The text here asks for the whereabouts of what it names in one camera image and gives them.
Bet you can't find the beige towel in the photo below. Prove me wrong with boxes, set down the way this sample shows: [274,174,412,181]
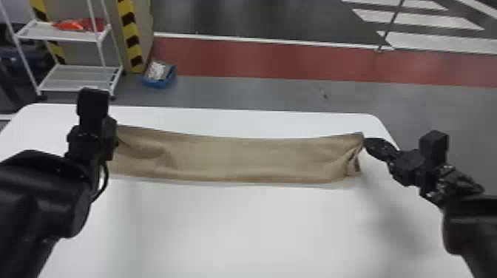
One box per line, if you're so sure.
[107,124,365,185]

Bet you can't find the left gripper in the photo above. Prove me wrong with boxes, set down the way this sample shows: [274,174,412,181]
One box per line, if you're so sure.
[65,115,120,164]

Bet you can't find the black cable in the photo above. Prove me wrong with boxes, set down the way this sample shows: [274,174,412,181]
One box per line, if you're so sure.
[91,162,110,202]

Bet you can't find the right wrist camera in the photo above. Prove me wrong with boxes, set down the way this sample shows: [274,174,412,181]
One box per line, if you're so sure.
[418,130,450,196]

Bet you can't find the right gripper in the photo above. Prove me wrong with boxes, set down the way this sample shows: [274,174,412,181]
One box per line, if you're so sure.
[364,137,425,188]

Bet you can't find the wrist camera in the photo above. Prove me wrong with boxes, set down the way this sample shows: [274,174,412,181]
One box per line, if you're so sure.
[418,130,450,196]
[76,87,111,135]

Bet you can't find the white shelf trolley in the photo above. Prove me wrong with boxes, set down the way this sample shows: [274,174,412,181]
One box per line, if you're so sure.
[0,0,125,101]

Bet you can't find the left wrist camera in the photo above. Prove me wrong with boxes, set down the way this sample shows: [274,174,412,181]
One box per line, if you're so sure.
[76,87,111,135]

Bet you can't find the red snack packet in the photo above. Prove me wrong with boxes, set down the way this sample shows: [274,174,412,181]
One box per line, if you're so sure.
[52,17,106,33]

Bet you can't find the yellow black striped post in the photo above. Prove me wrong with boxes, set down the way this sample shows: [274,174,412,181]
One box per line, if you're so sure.
[115,0,147,75]
[29,0,67,66]

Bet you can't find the blue basket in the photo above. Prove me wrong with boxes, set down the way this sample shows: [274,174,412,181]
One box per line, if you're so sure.
[141,59,178,89]

